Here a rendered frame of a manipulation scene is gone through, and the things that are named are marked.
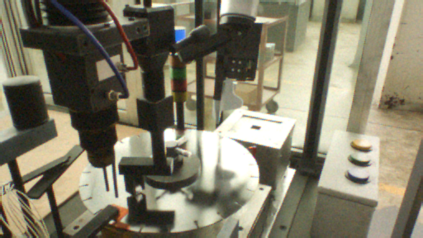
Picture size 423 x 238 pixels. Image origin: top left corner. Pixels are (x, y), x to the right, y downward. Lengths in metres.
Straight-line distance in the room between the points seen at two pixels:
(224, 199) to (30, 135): 0.35
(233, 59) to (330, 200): 0.34
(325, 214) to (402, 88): 2.99
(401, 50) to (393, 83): 0.31
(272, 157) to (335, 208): 0.19
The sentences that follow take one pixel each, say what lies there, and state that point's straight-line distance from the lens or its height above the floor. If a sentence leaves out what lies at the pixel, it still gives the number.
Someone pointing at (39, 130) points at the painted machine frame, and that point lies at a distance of 0.65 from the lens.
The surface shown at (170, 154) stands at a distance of 0.60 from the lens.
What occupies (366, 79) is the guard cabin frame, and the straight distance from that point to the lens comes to 0.92.
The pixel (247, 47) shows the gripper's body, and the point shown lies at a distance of 0.67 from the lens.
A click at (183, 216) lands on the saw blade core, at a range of 0.53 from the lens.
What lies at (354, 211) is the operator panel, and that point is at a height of 0.86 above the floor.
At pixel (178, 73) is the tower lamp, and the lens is 0.85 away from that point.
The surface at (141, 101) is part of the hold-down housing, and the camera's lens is 0.47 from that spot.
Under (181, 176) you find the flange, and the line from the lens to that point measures 0.59.
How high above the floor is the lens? 1.30
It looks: 25 degrees down
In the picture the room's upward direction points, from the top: straight up
